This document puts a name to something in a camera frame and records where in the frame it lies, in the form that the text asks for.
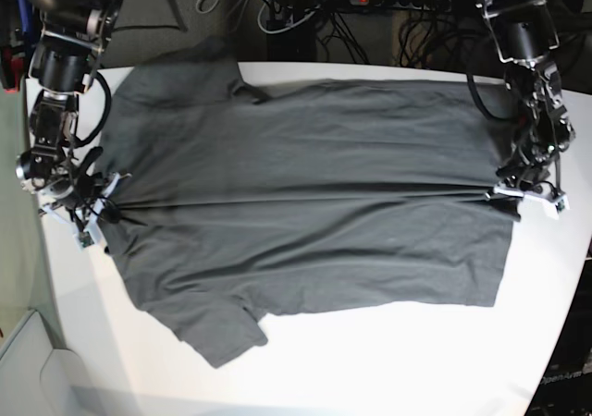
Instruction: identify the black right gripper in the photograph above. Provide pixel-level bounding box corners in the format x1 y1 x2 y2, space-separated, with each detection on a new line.
50 172 122 231

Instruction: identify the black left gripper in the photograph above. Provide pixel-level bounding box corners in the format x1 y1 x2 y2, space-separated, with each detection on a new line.
494 156 561 223

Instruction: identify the dark grey t-shirt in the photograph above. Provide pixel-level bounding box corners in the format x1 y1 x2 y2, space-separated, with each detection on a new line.
96 38 517 368

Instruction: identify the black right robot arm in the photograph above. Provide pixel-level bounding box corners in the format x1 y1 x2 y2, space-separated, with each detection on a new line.
16 0 123 234

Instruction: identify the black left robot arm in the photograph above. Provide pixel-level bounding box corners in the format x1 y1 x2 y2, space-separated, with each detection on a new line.
475 0 575 218

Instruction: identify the red clamp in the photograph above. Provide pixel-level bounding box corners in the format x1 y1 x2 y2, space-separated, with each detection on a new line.
1 46 24 93

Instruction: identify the grey tray corner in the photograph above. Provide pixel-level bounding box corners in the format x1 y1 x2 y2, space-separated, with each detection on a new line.
1 311 101 415

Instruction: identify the blue tool handle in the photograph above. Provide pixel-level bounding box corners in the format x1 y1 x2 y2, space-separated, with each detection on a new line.
17 0 31 51

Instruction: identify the white cable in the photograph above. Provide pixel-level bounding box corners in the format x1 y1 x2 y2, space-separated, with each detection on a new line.
256 0 320 34

